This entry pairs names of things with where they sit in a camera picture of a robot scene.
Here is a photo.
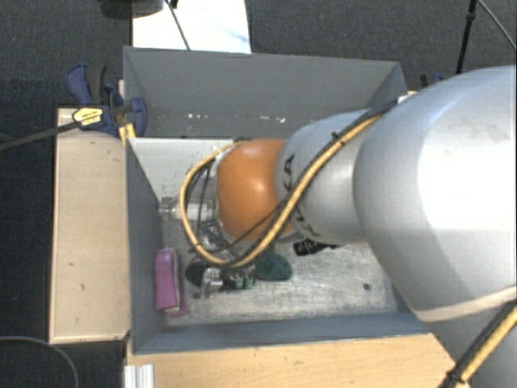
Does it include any black cylinder on white bracket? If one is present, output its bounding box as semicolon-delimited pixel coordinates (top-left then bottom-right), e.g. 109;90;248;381
292;238;339;257

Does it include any black round object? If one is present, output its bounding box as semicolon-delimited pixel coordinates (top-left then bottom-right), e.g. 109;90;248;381
184;259;212;287

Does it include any dark green rounded object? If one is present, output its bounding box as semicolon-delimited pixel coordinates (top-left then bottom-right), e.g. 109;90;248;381
254;251;293;281

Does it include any grey metal bin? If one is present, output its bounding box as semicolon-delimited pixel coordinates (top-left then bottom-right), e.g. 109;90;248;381
121;45;431;356

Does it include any purple flat block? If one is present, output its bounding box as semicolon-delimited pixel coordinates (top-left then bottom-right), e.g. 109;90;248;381
153;247;190;319

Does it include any pale wood board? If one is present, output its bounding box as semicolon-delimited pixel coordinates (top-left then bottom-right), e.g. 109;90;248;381
48;107;132;345

